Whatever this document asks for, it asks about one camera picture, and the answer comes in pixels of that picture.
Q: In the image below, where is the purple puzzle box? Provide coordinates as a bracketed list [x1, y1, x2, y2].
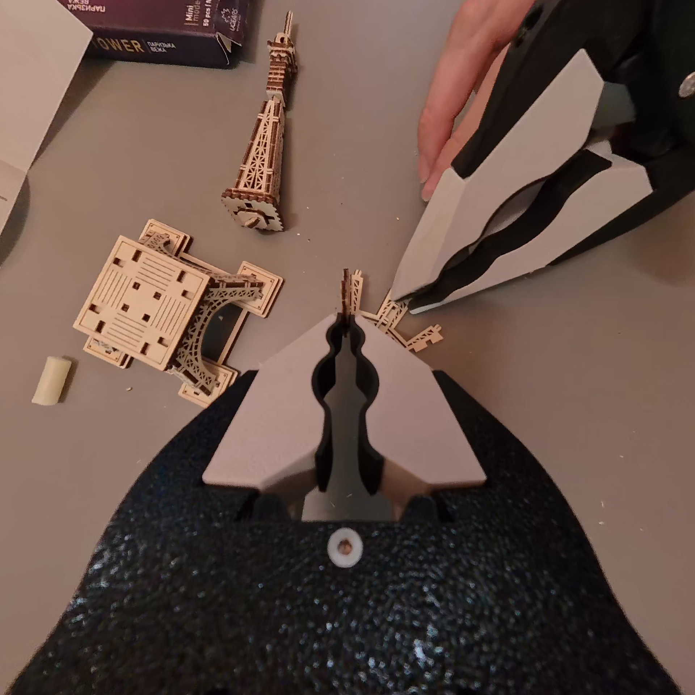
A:
[57, 0, 252, 70]

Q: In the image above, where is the person's right hand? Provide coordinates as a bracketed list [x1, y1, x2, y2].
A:
[418, 0, 538, 202]

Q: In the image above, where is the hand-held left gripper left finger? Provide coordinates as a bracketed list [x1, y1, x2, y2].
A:
[202, 314, 348, 493]

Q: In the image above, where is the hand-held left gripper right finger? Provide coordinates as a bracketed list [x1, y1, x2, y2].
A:
[350, 314, 488, 514]

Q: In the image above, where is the folded instruction leaflet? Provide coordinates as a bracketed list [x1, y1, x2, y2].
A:
[0, 0, 94, 240]

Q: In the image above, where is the pale wax stick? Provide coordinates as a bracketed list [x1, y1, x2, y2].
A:
[31, 355, 72, 406]

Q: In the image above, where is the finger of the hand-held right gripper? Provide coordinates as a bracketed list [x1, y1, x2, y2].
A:
[390, 49, 606, 301]
[408, 138, 654, 316]

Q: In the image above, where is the wooden tower base model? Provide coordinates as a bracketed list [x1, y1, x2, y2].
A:
[73, 219, 285, 408]

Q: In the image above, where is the wooden tower spire model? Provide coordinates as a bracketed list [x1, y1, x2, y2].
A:
[221, 11, 299, 233]

